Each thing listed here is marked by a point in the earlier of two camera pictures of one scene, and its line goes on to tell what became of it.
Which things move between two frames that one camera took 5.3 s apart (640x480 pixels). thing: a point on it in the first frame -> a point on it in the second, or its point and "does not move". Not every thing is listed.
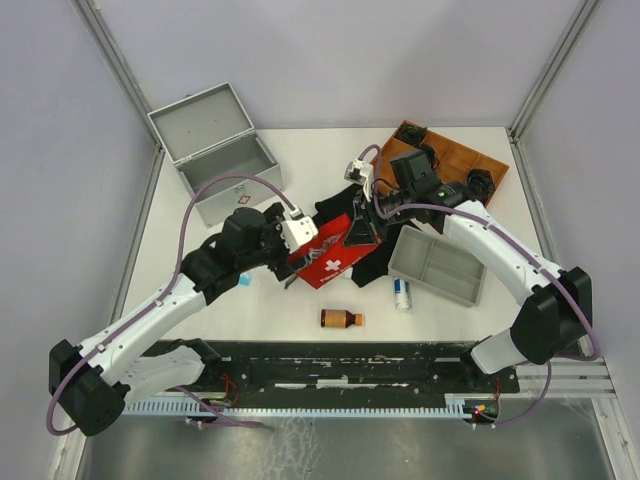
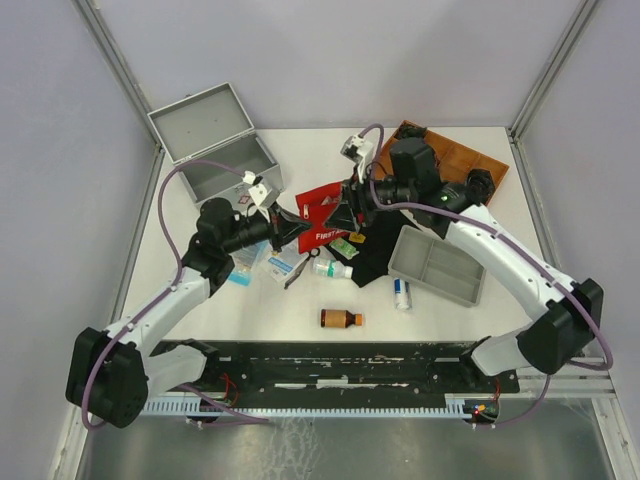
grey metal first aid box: [210, 134] does not move
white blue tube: [402, 294] does not move
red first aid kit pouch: [326, 257] -> [314, 207]
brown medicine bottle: [331, 318] does not move
